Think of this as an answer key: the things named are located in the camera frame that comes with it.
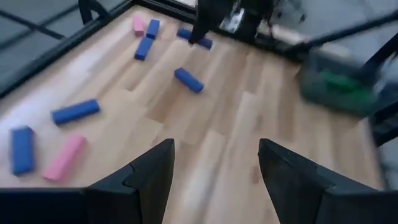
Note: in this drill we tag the purple block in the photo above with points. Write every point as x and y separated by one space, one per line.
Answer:
153 29
189 80
206 43
21 150
143 48
75 111

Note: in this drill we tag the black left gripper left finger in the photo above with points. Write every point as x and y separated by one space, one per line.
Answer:
146 186

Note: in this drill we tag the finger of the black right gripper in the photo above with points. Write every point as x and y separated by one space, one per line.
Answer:
202 32

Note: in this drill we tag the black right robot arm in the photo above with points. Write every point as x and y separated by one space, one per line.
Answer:
258 18

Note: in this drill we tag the clear grey plastic bin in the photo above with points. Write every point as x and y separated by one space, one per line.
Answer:
311 87

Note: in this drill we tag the pink block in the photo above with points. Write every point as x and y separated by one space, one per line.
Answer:
64 157
138 25

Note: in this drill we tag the green block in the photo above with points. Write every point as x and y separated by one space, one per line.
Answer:
342 85

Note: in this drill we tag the grey metal mounting bracket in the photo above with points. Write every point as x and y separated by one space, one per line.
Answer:
234 20

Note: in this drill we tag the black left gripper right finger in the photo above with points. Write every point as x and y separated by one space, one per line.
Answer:
298 193

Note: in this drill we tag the black metal table frame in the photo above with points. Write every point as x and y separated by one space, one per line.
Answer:
62 49

